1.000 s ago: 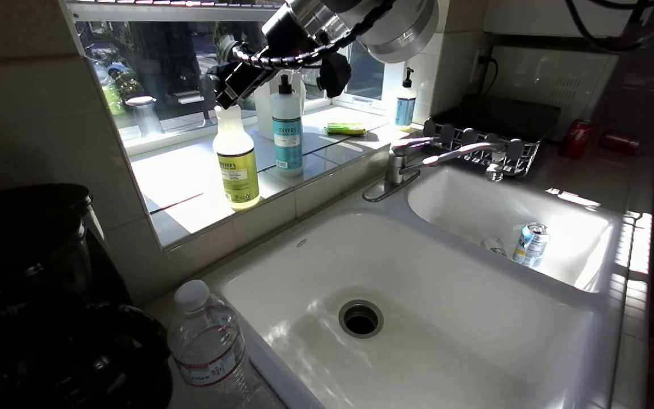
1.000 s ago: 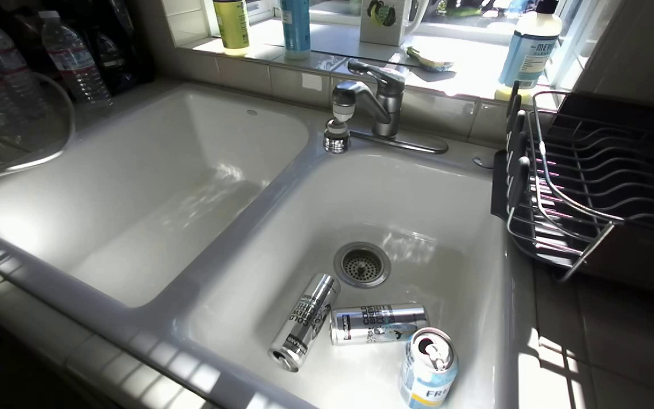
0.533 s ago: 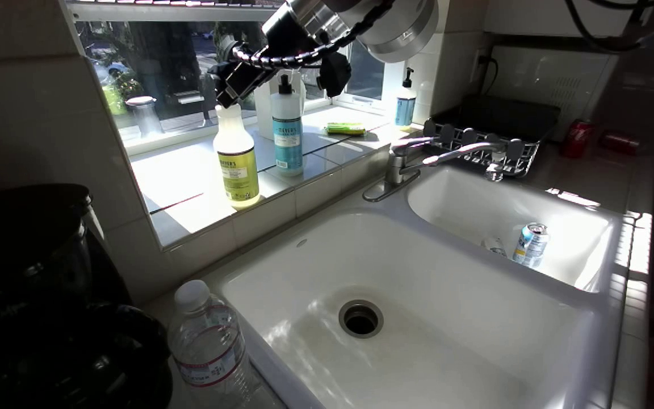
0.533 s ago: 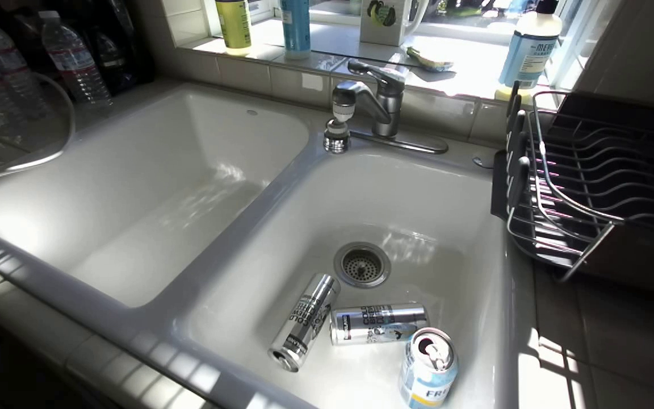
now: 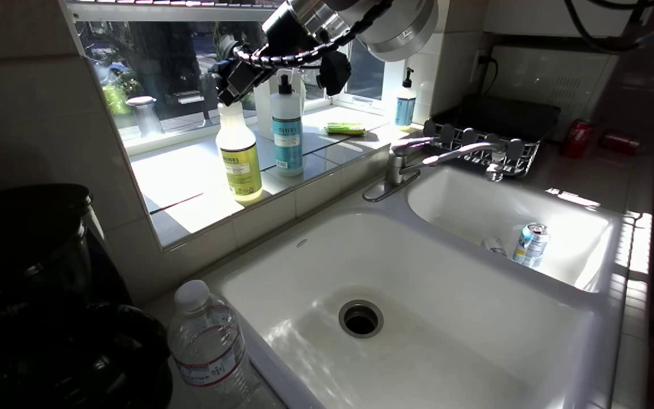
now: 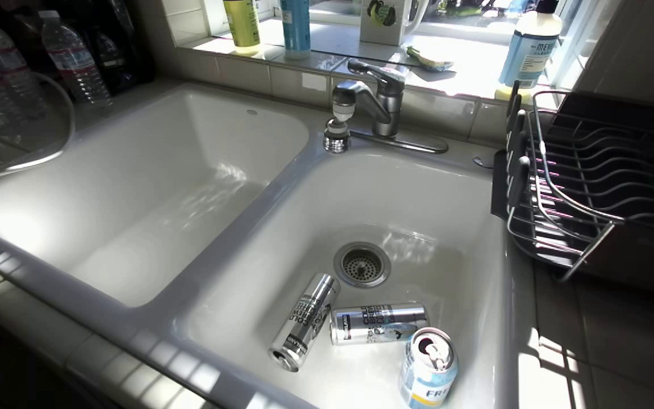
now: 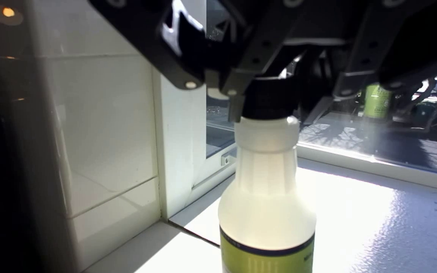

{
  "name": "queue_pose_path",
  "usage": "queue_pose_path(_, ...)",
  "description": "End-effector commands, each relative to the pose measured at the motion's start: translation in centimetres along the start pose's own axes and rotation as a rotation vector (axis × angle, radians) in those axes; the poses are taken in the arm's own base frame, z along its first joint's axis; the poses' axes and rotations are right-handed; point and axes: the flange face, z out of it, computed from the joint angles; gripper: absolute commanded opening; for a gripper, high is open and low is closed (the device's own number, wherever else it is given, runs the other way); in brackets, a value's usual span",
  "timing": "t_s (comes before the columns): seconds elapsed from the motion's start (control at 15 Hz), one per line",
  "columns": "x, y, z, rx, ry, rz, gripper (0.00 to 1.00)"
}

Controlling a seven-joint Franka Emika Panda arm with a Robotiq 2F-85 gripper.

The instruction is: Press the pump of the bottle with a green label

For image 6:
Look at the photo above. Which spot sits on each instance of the green label spray bottle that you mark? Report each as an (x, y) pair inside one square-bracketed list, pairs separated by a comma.
[(241, 16)]

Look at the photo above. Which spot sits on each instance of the blue white opened can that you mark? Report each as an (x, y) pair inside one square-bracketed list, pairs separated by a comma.
[(431, 368)]

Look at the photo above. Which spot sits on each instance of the black dish drying rack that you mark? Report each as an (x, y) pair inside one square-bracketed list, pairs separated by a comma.
[(575, 183)]

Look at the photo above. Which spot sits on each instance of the blue label soap pump bottle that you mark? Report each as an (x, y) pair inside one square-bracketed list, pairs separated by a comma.
[(533, 43)]

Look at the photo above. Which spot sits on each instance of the chrome sink faucet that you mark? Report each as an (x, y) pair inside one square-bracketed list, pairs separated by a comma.
[(377, 92)]

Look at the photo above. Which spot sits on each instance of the silver can upright lying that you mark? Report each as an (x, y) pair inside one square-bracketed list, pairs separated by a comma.
[(306, 320)]

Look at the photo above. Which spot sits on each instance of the blue label spray bottle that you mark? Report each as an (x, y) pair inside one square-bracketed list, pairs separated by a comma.
[(297, 26)]

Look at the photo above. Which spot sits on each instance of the metal strainer drain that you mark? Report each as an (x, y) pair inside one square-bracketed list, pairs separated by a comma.
[(362, 263)]

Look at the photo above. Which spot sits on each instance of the silver can tilted lying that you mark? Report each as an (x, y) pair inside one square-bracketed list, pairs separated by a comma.
[(376, 324)]

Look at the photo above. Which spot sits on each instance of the white double basin sink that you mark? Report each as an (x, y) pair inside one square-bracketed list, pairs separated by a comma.
[(184, 224)]

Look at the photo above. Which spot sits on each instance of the clear plastic water bottle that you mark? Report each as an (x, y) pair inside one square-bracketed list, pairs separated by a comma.
[(74, 59)]

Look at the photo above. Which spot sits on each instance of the green sponge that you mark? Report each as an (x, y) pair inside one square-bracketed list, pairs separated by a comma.
[(431, 63)]

